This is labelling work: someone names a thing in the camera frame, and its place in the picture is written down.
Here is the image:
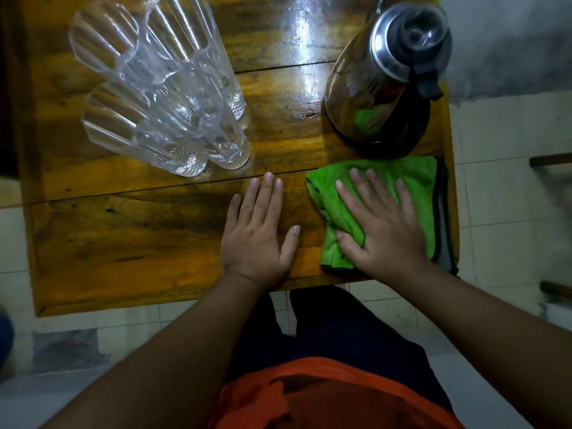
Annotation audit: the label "green microfibre cloth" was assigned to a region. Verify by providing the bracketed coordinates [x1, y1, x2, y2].
[306, 156, 439, 271]

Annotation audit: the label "dark wooden furniture bar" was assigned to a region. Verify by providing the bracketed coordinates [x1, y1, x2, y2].
[539, 280, 572, 301]
[529, 152, 572, 169]

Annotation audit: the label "person's left forearm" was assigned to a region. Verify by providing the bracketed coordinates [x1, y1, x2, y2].
[39, 271, 270, 429]

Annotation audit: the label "stainless steel jug, black lid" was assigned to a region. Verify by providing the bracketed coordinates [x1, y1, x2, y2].
[324, 0, 453, 158]

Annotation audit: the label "person's left hand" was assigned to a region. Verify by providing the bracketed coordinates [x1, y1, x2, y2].
[221, 172, 301, 291]

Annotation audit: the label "person's right forearm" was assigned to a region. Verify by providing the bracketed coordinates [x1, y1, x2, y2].
[392, 262, 572, 429]

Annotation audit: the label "clear faceted drinking glass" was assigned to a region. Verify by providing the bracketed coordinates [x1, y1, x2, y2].
[68, 1, 251, 170]
[145, 0, 247, 121]
[82, 81, 209, 178]

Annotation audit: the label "person's right hand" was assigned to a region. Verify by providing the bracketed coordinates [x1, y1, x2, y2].
[334, 168, 432, 285]

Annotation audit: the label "dark blue trousers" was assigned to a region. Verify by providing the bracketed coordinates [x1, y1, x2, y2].
[225, 286, 453, 412]

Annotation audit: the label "orange shirt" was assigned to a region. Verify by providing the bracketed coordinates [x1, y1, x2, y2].
[207, 356, 466, 429]

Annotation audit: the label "blue object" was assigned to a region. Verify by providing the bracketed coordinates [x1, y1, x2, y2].
[0, 312, 15, 369]

